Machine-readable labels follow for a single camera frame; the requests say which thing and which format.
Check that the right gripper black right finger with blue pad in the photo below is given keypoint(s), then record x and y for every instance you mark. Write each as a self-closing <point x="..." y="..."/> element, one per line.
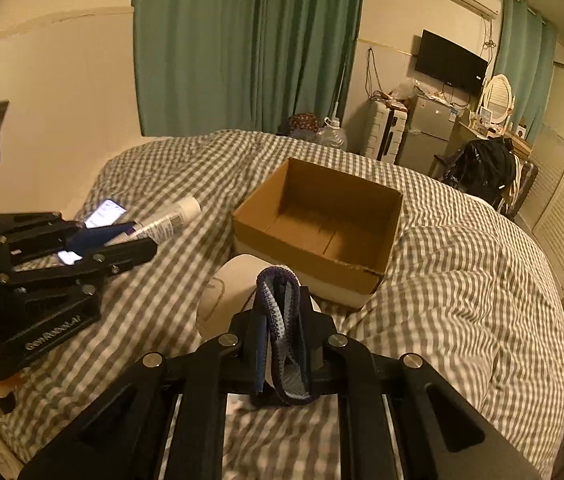
<point x="399" y="418"/>

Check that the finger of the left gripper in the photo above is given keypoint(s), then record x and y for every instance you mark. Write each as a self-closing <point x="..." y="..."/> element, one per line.
<point x="88" y="239"/>
<point x="118" y="258"/>

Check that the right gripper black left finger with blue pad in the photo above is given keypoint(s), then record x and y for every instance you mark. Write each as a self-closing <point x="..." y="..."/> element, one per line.
<point x="162" y="418"/>

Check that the white tube bottle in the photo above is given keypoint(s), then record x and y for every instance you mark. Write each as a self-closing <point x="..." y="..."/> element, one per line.
<point x="169" y="221"/>

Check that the lit smartphone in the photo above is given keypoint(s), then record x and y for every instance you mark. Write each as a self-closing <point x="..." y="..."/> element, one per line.
<point x="107" y="213"/>

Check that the grey checked bed quilt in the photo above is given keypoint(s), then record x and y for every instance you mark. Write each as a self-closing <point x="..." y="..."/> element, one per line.
<point x="466" y="289"/>

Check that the open cardboard box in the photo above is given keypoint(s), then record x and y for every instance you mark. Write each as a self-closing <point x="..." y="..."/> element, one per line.
<point x="334" y="230"/>

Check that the brown patterned cushion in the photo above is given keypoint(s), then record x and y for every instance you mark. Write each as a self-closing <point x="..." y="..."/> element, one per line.
<point x="304" y="125"/>

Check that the large green curtain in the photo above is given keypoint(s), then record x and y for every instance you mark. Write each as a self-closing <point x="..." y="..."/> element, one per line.
<point x="206" y="65"/>

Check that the clear water jug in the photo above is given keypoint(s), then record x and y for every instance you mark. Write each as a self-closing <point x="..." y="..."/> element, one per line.
<point x="332" y="134"/>

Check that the black jacket on chair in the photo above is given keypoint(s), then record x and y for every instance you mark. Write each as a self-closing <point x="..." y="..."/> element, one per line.
<point x="484" y="169"/>

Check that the white suitcase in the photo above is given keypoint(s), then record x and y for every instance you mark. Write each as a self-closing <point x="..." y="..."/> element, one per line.
<point x="383" y="131"/>

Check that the grey mini fridge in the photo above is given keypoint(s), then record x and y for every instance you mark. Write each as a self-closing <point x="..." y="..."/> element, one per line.
<point x="426" y="134"/>

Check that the oval white mirror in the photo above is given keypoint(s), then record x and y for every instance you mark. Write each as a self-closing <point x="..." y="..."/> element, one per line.
<point x="496" y="103"/>

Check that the small green curtain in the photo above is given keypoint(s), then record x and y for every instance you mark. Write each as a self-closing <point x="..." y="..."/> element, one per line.
<point x="525" y="56"/>

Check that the black wall television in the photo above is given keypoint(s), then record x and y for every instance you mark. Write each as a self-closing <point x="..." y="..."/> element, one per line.
<point x="450" y="63"/>

